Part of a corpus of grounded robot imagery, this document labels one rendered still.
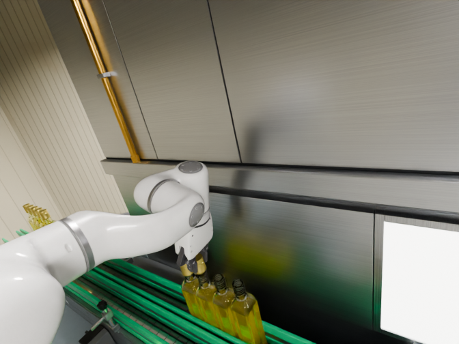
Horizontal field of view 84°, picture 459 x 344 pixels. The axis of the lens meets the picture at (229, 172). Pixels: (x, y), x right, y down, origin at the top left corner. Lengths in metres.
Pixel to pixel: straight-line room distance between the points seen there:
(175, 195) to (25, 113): 3.32
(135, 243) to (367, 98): 0.44
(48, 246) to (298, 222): 0.48
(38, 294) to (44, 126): 3.35
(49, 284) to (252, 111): 0.46
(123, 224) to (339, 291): 0.54
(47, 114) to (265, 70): 3.19
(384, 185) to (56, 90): 3.29
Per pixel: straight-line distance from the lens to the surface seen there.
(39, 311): 0.34
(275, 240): 0.70
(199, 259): 0.71
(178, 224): 0.43
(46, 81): 3.50
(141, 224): 0.40
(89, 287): 1.37
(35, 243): 0.40
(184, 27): 0.66
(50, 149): 3.69
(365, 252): 0.63
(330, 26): 0.51
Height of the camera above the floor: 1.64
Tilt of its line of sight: 23 degrees down
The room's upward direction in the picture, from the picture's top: 13 degrees counter-clockwise
